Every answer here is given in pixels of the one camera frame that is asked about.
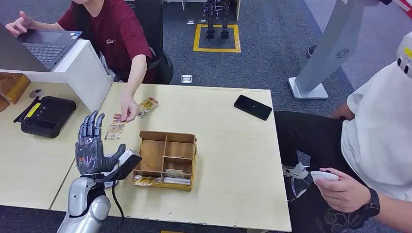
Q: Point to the white card stack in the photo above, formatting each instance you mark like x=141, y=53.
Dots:
x=177, y=181

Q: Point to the small grey disc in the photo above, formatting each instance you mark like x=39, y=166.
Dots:
x=36, y=93

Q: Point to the dark grey laptop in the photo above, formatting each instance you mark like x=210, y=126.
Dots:
x=45, y=48

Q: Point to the black smartphone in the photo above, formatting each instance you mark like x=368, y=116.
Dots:
x=253, y=107

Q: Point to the dark round floor base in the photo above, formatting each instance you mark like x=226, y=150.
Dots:
x=310, y=51

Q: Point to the chrome chair base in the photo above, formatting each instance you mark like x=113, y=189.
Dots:
x=301, y=193

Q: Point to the white desk riser shelf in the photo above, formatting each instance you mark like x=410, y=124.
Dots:
x=83, y=74

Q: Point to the person's left forearm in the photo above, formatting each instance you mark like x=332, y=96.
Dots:
x=136, y=74
x=394, y=220

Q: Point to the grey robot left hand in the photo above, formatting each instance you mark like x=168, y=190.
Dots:
x=90, y=157

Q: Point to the person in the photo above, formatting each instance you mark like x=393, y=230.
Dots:
x=119, y=32
x=379, y=128

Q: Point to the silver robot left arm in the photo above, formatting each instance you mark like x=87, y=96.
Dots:
x=77, y=196

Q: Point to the brown wooden box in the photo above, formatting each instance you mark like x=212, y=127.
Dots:
x=13, y=86

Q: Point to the silver floor socket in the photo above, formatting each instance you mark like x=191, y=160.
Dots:
x=186, y=79

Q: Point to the white shoe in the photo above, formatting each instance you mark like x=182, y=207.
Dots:
x=296, y=172

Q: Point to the person's left hand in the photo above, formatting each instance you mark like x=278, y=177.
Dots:
x=128, y=109
x=344, y=193

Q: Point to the wooden compartment box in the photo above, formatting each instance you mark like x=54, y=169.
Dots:
x=154, y=154

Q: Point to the black wristwatch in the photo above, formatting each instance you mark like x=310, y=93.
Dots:
x=372, y=201

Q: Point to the grey kiosk stand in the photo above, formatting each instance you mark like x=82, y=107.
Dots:
x=334, y=41

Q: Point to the white handheld clicker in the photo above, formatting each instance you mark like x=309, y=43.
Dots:
x=323, y=176

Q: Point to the black humanoid robot legs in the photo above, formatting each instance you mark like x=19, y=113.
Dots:
x=210, y=19

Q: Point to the person's right hand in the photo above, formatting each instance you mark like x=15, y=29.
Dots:
x=19, y=25

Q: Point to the pale printed card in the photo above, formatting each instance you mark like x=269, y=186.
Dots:
x=174, y=173

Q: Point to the yellow room key card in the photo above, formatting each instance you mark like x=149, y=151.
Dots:
x=143, y=182

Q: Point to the black controller with yellow strip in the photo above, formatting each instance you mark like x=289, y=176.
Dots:
x=48, y=115

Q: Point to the black office chair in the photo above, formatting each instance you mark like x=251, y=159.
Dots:
x=151, y=19

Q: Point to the person's right forearm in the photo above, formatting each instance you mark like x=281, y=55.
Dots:
x=45, y=25
x=341, y=112

